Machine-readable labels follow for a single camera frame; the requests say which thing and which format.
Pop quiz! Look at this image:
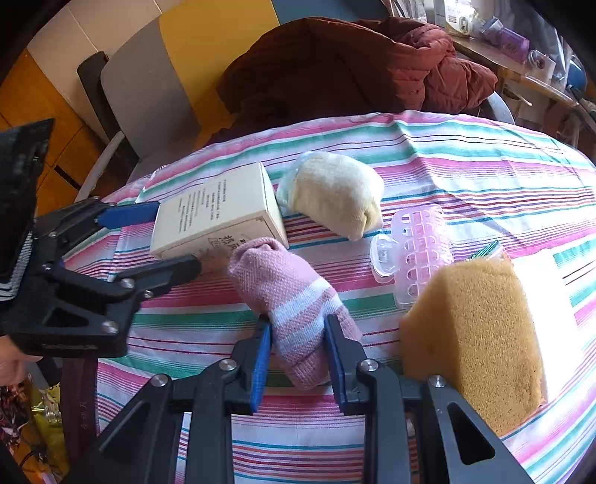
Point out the yellow sponge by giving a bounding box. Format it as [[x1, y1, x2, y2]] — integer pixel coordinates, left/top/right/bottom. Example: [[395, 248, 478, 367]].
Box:
[[399, 258, 548, 438]]

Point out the cream sock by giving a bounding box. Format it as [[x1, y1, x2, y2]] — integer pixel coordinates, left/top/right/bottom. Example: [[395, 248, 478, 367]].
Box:
[[276, 151, 386, 242]]

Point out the wooden cabinet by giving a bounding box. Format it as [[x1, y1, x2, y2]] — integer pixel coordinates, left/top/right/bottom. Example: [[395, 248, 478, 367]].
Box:
[[0, 47, 108, 206]]

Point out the grey yellow blue chair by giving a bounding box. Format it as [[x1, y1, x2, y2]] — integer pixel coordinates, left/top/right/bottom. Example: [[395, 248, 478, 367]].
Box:
[[74, 0, 389, 203]]

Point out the small white appliance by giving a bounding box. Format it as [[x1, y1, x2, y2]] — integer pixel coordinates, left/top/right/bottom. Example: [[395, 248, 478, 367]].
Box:
[[444, 0, 476, 35]]

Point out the small green box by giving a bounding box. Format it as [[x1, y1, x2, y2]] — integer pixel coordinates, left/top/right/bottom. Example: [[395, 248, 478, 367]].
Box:
[[459, 239, 504, 265]]

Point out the beige cardboard box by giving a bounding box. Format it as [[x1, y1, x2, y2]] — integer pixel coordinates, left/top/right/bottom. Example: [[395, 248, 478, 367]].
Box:
[[149, 161, 290, 261]]

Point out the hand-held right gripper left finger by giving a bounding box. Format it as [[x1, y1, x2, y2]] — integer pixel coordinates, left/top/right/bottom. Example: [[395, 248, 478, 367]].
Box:
[[86, 316, 273, 484]]

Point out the blue container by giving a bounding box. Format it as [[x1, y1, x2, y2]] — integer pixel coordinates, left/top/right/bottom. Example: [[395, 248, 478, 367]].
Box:
[[565, 60, 587, 89]]

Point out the white packet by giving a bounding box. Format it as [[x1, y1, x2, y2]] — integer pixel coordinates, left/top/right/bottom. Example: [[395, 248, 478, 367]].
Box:
[[512, 254, 583, 403]]

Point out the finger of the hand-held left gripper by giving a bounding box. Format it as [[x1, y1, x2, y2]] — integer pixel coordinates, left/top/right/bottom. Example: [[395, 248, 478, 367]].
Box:
[[32, 198, 161, 261], [9, 257, 202, 358]]

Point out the person's left hand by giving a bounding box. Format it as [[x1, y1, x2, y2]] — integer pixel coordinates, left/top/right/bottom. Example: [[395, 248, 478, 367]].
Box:
[[0, 337, 31, 386]]

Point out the cluttered wooden side desk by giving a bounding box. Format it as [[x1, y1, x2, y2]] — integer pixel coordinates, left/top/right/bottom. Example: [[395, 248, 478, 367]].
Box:
[[447, 28, 596, 150]]

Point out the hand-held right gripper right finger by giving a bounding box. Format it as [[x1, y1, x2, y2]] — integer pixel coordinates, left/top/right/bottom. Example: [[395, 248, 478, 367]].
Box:
[[324, 314, 536, 484]]

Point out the dark red quilted jacket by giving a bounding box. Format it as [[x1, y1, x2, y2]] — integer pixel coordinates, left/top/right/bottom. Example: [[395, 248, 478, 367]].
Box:
[[205, 16, 499, 145]]

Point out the purple storage box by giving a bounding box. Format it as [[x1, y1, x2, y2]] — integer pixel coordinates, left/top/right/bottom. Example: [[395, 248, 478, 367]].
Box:
[[479, 16, 532, 61]]

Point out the striped tablecloth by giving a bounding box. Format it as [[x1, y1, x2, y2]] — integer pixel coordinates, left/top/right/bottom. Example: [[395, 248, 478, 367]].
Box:
[[63, 109, 596, 484]]

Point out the pink striped sock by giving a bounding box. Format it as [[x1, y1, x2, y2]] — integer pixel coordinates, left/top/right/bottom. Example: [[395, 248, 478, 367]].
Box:
[[227, 236, 364, 391]]

